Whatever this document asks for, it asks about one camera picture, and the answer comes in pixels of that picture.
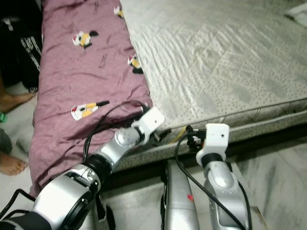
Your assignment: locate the black printed bag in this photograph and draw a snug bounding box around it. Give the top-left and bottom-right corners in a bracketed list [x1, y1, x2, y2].
[2, 14, 43, 92]

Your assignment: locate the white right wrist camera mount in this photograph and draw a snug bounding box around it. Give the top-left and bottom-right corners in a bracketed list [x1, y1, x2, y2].
[196, 123, 230, 166]

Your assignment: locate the silver left robot leg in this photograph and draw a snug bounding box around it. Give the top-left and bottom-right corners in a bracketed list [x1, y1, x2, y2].
[161, 161, 202, 230]

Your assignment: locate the white quilted mattress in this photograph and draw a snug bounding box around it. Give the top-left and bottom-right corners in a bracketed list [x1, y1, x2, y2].
[41, 0, 307, 173]

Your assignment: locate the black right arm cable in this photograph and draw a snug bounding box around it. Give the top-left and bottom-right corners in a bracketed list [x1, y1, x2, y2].
[175, 137, 252, 230]

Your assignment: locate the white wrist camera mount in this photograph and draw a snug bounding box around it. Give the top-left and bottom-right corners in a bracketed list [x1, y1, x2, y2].
[196, 123, 230, 166]
[132, 106, 166, 144]

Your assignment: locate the purple cartoon print blanket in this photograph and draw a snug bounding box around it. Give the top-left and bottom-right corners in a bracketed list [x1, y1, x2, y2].
[28, 0, 153, 197]

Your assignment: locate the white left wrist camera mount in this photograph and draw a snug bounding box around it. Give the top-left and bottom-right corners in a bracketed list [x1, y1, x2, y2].
[132, 106, 166, 144]

